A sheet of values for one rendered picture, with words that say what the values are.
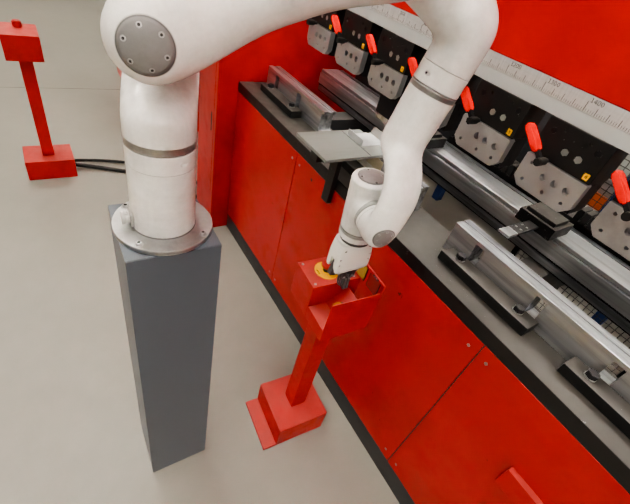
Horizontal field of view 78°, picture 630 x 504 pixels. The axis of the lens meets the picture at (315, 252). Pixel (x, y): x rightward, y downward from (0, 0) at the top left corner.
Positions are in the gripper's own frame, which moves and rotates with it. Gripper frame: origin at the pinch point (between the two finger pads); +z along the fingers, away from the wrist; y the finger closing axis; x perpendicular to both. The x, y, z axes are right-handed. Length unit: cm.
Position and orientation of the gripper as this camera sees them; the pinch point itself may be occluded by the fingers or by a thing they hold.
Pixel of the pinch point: (343, 279)
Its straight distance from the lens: 101.9
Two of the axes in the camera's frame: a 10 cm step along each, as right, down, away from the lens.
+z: -1.4, 7.2, 6.8
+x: 4.4, 6.6, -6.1
